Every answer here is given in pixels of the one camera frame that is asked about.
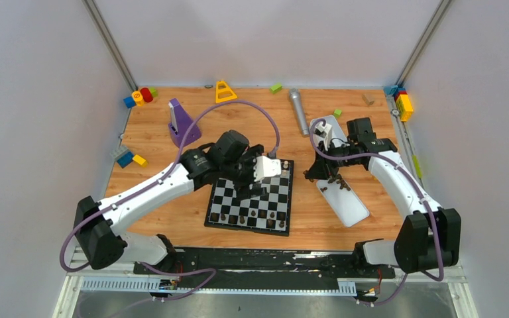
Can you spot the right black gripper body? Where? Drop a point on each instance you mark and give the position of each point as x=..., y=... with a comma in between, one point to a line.
x=339, y=163

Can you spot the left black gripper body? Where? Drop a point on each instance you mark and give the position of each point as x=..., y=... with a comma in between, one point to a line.
x=249, y=185

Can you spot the black white chessboard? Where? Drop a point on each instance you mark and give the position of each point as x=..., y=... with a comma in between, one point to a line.
x=267, y=214

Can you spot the silver microphone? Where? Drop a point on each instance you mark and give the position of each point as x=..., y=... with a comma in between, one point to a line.
x=295, y=98

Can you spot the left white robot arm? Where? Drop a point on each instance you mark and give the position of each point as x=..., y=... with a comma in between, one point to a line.
x=100, y=227

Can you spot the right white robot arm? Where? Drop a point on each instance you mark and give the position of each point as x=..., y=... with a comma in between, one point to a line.
x=429, y=238

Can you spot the dark chess pieces pile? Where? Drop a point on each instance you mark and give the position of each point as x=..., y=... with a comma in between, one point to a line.
x=335, y=182

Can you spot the white box lid tray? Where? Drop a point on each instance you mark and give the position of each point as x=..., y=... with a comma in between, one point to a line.
x=346, y=205

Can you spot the white box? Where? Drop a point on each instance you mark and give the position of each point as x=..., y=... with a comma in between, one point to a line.
x=339, y=137

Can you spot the brown wooden block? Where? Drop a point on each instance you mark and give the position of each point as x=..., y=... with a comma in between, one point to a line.
x=368, y=99

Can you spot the yellow brick stack right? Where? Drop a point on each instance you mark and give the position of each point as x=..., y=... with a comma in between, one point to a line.
x=404, y=106

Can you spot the yellow triangle toy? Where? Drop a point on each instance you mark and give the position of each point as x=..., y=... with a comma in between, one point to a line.
x=223, y=92

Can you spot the purple metronome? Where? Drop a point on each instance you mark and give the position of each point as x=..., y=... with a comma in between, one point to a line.
x=180, y=122

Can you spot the green block top centre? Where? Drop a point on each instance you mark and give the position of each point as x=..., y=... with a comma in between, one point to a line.
x=276, y=88

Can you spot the small yellow block left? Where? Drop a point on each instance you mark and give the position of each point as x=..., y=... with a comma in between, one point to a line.
x=142, y=162

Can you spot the grey blue brick left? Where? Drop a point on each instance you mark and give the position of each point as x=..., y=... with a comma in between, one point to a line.
x=122, y=155

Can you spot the red cylinder block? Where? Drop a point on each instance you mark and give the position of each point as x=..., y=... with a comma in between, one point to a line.
x=146, y=94

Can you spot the yellow cylinder block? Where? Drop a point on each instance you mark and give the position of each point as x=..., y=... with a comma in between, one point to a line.
x=138, y=98

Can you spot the blue block left corner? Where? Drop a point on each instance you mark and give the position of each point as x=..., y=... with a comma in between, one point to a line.
x=129, y=102

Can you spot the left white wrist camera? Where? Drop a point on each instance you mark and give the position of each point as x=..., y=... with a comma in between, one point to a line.
x=266, y=167

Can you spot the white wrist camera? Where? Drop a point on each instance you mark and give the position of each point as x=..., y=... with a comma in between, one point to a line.
x=322, y=132
x=266, y=167

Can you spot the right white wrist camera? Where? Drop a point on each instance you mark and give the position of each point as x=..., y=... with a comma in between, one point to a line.
x=322, y=132

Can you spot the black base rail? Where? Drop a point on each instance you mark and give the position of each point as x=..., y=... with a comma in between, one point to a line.
x=260, y=269

